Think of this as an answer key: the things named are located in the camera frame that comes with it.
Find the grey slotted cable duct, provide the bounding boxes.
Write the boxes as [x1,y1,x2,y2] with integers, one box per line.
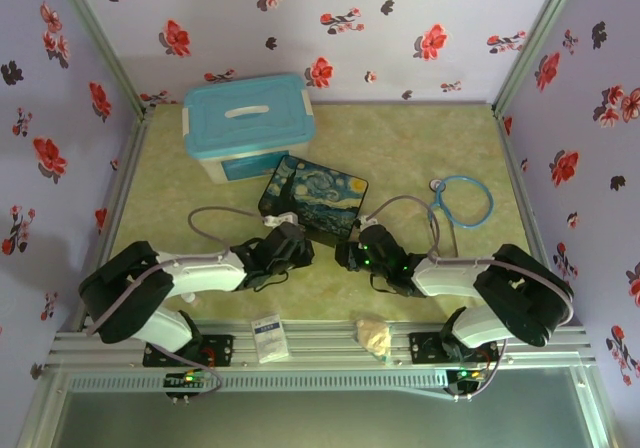
[64,371,454,395]

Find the blue stethoscope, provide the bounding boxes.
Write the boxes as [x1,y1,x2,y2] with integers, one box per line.
[428,175,496,259]

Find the aluminium frame rail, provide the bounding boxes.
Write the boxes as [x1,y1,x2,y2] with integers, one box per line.
[44,317,599,373]

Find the blue lidded plastic storage box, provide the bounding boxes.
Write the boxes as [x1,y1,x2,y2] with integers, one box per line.
[182,72,318,185]

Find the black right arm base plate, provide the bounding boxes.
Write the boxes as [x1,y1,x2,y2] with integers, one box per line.
[408,331,501,365]

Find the starry night print tin box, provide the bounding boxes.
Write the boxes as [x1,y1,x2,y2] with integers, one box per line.
[257,155,372,249]

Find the left circuit board with leds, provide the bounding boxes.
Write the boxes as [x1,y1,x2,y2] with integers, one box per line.
[164,370,212,388]

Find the white paper packet blue label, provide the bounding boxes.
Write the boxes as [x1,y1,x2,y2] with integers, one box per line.
[249,311,291,365]

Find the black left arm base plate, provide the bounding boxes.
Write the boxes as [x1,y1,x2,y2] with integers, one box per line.
[142,334,236,368]

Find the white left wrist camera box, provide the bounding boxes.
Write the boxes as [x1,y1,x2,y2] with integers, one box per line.
[263,210,298,228]

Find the aluminium frame post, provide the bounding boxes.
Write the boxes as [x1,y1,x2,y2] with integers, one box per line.
[47,0,149,117]
[490,0,587,117]

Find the beige crumpled plastic bag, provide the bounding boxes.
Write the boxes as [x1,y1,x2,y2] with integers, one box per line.
[353,317,394,365]

